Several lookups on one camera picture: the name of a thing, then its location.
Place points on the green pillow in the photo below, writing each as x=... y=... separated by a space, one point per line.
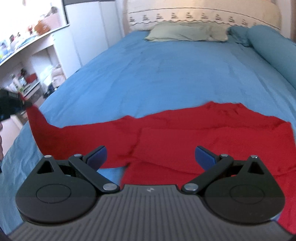
x=193 y=31

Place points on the white shelf unit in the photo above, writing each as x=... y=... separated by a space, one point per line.
x=53 y=48

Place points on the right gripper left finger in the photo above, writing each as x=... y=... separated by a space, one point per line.
x=88 y=165

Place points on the red garment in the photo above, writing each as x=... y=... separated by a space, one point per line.
x=159 y=148

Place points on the blue bed sheet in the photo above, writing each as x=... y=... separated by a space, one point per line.
x=136 y=77

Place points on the cream quilted headboard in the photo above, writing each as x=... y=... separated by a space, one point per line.
x=144 y=15

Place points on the person's left hand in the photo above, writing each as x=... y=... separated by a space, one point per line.
x=1 y=144

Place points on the rolled blue duvet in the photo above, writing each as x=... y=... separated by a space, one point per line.
x=276 y=49

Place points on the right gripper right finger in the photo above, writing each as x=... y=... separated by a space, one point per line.
x=213 y=165

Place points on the white wardrobe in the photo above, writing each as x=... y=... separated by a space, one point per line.
x=94 y=25

